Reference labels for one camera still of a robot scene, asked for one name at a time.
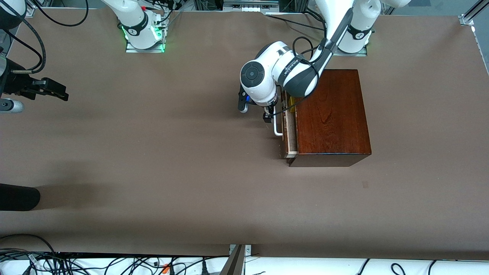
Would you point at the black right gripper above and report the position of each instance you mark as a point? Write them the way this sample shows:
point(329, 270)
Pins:
point(15, 83)

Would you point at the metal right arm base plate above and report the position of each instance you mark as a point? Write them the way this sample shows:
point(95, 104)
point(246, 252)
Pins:
point(147, 49)

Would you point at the black cylindrical object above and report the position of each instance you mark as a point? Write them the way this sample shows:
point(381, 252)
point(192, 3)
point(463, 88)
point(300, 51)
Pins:
point(19, 197)

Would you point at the grey metal mounting bracket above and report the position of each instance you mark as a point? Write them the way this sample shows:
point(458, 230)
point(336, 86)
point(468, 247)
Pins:
point(235, 261)

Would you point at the dark brown wooden cabinet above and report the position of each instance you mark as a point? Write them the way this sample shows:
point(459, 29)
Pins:
point(332, 122)

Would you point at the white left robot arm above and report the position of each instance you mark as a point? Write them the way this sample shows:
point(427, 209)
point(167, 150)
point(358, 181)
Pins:
point(267, 57)

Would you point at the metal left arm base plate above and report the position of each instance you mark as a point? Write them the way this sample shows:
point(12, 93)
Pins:
point(355, 54)

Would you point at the aluminium frame bracket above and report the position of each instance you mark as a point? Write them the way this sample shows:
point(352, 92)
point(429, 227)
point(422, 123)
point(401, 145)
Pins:
point(29, 11)
point(468, 17)

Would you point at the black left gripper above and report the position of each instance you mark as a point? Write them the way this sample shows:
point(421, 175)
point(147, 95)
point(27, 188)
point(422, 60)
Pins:
point(267, 115)

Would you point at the grey power strip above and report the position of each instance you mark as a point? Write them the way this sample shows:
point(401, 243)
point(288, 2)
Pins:
point(250, 5)

